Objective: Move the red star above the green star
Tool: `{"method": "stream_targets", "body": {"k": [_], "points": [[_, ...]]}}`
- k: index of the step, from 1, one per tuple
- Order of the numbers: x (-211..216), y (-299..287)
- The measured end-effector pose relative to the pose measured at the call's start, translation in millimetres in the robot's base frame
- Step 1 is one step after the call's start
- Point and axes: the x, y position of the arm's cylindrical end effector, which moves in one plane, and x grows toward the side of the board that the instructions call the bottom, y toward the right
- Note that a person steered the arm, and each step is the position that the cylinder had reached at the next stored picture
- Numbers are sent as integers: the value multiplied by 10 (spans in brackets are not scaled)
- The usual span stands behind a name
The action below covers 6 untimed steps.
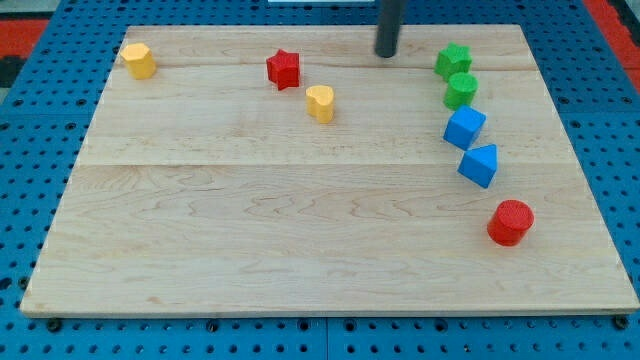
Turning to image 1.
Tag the green cylinder block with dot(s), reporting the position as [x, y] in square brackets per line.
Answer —
[461, 90]

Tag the yellow hexagon block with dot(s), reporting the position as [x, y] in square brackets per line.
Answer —
[138, 60]

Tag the blue cube block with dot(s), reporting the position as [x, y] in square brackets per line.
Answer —
[464, 127]

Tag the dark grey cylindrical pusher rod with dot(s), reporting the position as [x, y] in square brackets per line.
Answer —
[389, 24]

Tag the light wooden board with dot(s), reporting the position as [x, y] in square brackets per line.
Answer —
[206, 192]

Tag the yellow heart block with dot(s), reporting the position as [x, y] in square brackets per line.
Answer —
[320, 103]

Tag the blue triangular prism block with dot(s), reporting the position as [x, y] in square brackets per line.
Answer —
[480, 165]

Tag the red star block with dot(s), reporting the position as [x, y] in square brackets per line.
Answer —
[283, 69]

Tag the red cylinder block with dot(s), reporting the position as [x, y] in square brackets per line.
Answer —
[510, 222]

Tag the green star block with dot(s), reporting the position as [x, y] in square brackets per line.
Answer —
[453, 59]

